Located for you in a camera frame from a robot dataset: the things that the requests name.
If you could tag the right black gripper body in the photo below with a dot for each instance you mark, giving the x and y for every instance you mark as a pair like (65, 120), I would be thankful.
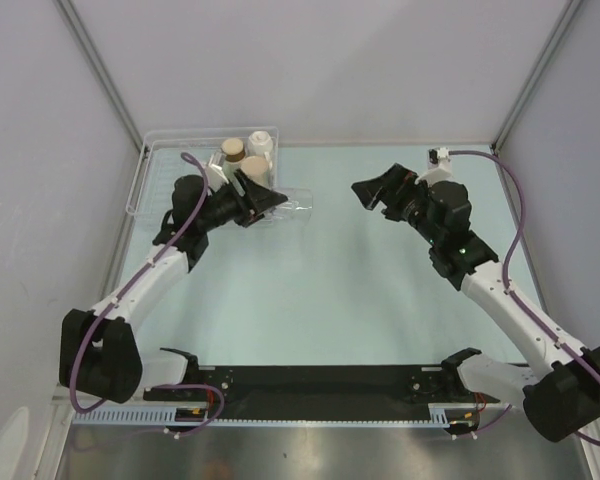
(415, 199)

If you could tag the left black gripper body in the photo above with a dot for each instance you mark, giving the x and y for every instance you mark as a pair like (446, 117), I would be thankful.
(229, 206)

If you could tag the beige patterned mug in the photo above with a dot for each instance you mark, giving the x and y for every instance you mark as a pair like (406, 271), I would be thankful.
(258, 169)

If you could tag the clear glass cup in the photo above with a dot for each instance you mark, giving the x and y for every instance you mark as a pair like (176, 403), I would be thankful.
(297, 208)

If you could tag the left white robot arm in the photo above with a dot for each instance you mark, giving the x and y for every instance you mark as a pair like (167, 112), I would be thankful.
(99, 354)

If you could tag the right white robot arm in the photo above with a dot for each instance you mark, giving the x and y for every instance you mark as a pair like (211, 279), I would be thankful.
(558, 389)

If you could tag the white ceramic mug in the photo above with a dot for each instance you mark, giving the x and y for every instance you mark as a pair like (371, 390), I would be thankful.
(260, 143)

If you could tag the brown beige cup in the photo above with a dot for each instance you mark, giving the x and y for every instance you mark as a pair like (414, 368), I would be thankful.
(233, 149)

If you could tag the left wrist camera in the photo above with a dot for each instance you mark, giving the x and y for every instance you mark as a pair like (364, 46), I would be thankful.
(214, 172)

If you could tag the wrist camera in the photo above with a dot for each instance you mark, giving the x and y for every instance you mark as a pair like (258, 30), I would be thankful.
(214, 172)
(438, 167)

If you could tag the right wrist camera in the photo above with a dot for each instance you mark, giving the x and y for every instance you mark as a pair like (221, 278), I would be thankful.
(438, 167)

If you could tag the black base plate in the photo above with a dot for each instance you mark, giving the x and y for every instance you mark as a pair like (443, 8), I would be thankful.
(349, 393)

